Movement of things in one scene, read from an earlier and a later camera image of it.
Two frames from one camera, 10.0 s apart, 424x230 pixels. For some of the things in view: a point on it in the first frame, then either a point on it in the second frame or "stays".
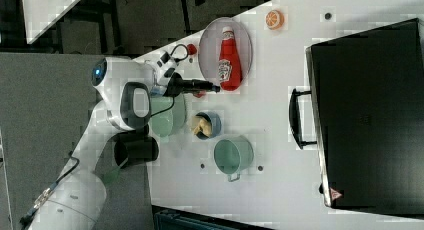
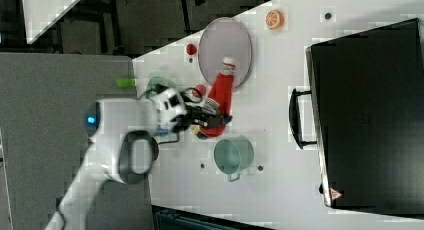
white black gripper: (169, 83) → (171, 104)
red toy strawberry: (200, 94) stays
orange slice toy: (274, 20) stays
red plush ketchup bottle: (229, 65) → (221, 93)
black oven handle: (295, 118) stays
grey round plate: (211, 41) stays
